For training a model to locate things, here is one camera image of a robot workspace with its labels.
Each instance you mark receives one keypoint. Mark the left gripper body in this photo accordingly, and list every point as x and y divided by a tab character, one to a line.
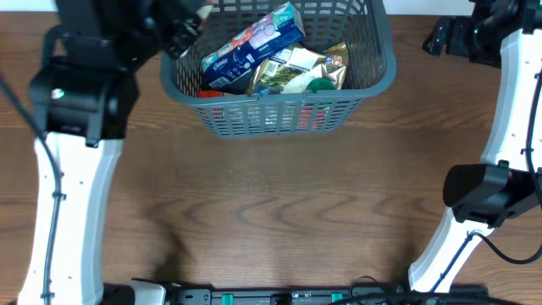
163	34

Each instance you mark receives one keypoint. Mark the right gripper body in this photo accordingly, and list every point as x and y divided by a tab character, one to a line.
463	39

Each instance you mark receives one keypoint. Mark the Kleenex tissue multipack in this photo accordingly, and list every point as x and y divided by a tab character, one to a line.
247	50

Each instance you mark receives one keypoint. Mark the orange pasta packet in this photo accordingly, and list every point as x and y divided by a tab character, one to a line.
251	119

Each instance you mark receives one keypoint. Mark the grey plastic basket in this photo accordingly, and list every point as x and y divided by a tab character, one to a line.
362	25

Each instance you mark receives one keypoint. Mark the gold coffee bag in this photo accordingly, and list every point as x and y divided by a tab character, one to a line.
290	70

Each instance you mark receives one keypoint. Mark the green lid jar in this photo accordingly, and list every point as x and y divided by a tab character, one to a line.
320	84

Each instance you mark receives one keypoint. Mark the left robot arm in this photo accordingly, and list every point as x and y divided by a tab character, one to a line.
82	97

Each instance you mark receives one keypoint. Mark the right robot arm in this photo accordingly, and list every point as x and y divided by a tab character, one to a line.
506	182

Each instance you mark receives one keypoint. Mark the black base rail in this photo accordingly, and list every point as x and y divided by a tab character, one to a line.
310	297

